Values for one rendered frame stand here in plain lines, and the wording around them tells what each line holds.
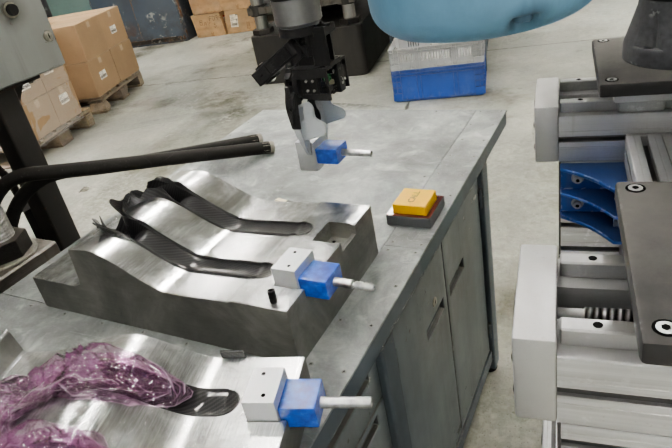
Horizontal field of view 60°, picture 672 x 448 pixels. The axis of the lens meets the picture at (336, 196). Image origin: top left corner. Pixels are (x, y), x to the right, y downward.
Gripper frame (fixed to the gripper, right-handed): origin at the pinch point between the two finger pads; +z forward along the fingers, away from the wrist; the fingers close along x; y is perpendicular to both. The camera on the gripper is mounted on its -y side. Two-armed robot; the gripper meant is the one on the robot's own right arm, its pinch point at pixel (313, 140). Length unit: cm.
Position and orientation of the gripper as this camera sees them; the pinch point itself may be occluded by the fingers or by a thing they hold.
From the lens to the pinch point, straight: 102.8
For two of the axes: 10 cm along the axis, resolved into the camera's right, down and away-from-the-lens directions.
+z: 1.8, 8.7, 4.6
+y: 8.8, 0.6, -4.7
